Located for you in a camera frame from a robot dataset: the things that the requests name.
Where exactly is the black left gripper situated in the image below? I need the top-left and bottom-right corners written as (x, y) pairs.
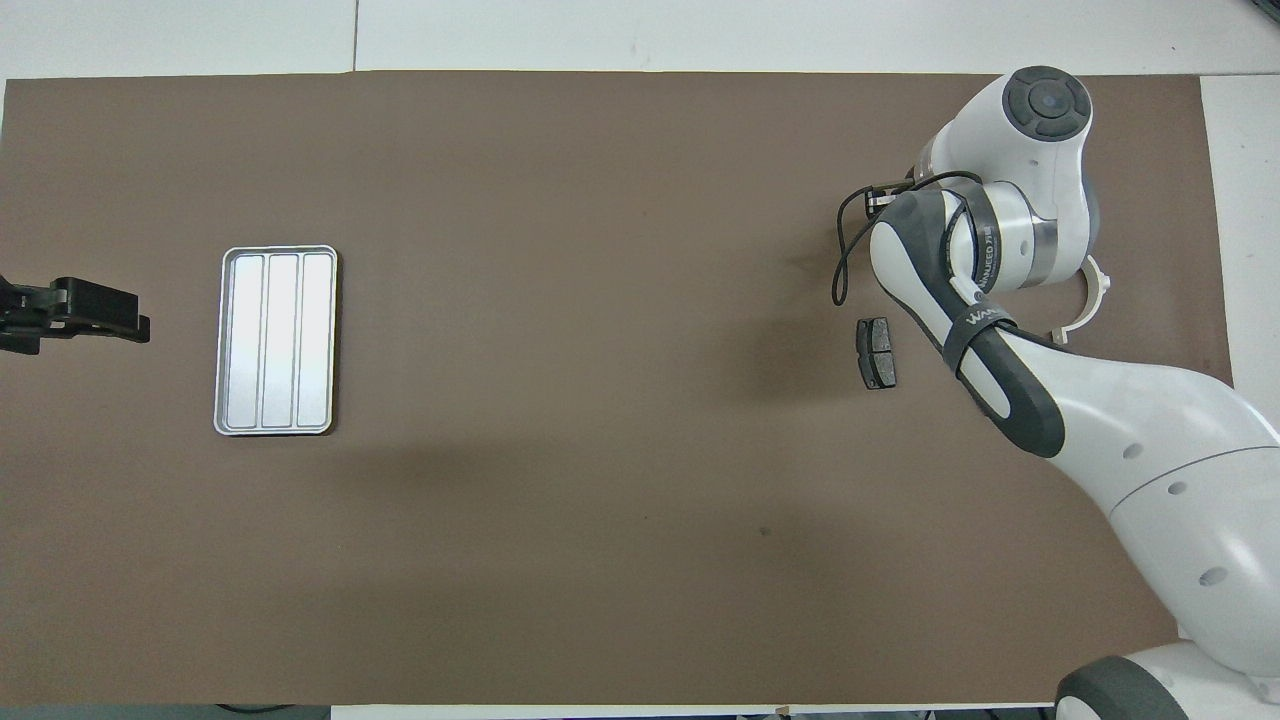
top-left (0, 278), bottom-right (151, 356)

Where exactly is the silver metal tray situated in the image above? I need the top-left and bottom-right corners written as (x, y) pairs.
top-left (213, 244), bottom-right (339, 437)

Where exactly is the brown table mat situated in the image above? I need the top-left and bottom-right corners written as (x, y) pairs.
top-left (0, 70), bottom-right (1233, 708)

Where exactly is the dark grey rectangular brake pad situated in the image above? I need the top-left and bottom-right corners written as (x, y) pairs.
top-left (856, 317), bottom-right (898, 391)

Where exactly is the white curved plastic bracket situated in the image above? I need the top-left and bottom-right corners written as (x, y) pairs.
top-left (1048, 255), bottom-right (1112, 347)

